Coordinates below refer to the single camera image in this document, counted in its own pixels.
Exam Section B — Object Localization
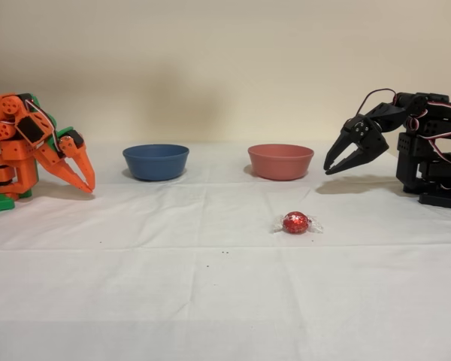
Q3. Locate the red candy ball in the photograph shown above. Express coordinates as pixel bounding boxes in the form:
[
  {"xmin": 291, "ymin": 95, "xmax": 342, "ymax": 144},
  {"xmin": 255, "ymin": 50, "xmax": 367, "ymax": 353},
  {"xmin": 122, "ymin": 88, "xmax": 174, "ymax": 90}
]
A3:
[{"xmin": 273, "ymin": 210, "xmax": 325, "ymax": 235}]

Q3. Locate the red bowl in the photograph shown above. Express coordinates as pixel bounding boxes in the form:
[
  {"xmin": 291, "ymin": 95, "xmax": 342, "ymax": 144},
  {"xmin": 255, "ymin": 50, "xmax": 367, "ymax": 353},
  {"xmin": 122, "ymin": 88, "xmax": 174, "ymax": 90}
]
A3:
[{"xmin": 247, "ymin": 143, "xmax": 315, "ymax": 181}]

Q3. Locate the blue bowl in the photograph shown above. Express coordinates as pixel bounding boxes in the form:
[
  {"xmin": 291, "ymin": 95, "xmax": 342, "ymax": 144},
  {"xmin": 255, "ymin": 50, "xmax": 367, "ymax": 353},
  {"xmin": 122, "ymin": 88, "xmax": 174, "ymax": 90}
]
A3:
[{"xmin": 122, "ymin": 144, "xmax": 191, "ymax": 182}]

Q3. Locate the white tablecloth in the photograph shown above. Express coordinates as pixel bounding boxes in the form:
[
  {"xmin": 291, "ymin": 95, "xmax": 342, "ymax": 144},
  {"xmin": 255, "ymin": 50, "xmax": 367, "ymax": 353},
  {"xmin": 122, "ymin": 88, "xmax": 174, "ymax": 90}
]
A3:
[{"xmin": 0, "ymin": 141, "xmax": 451, "ymax": 361}]

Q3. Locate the orange gripper servo cable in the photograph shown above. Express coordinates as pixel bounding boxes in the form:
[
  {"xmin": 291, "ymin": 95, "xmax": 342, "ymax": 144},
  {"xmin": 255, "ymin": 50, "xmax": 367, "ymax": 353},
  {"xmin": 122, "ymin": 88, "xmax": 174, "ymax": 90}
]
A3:
[{"xmin": 25, "ymin": 98, "xmax": 63, "ymax": 155}]

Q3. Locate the black gripper servo cable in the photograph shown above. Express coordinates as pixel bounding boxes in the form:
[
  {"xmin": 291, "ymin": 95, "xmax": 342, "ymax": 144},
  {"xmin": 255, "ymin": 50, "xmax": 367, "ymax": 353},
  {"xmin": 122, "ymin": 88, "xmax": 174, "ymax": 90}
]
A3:
[{"xmin": 355, "ymin": 88, "xmax": 398, "ymax": 116}]

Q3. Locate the black arm servo cable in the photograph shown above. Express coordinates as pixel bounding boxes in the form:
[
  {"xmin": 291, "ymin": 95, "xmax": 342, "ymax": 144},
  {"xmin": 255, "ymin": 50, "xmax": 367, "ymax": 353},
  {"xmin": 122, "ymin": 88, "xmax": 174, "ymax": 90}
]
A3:
[{"xmin": 405, "ymin": 96, "xmax": 451, "ymax": 191}]

